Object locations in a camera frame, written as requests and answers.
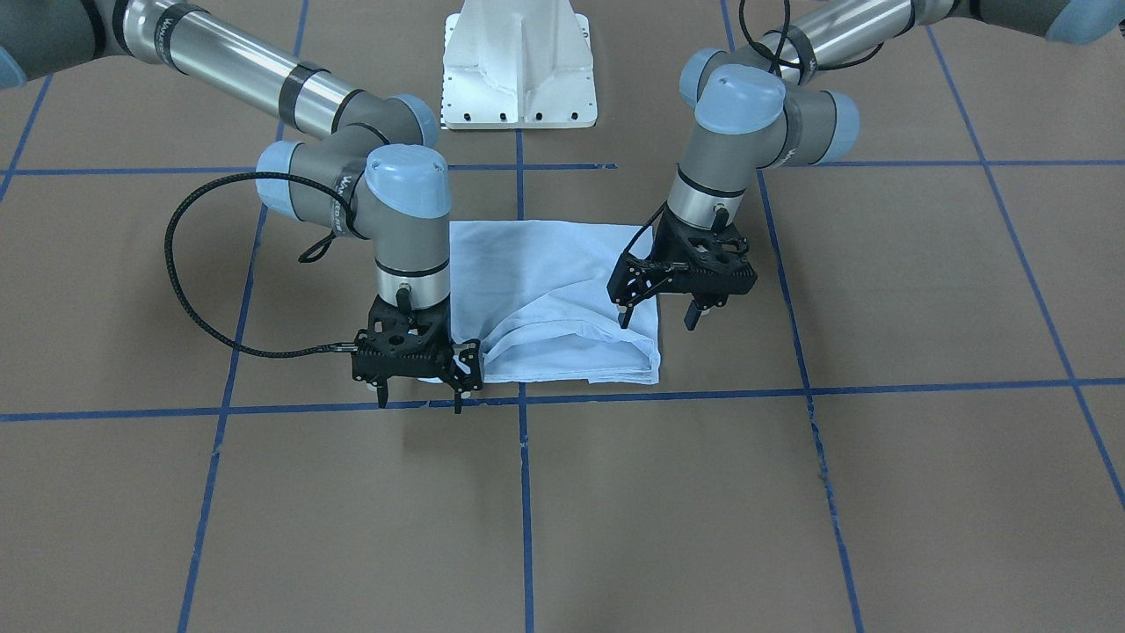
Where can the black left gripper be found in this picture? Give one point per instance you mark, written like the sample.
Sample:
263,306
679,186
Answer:
665,241

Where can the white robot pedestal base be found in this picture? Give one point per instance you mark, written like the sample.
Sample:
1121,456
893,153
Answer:
517,64

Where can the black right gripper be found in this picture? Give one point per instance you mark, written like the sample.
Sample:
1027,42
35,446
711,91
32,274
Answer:
466,364

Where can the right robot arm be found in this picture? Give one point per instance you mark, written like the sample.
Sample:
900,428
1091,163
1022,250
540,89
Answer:
40,39

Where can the light blue t-shirt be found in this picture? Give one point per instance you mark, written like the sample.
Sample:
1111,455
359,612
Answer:
533,292

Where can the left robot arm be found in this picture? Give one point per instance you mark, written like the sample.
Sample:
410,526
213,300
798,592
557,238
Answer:
753,110

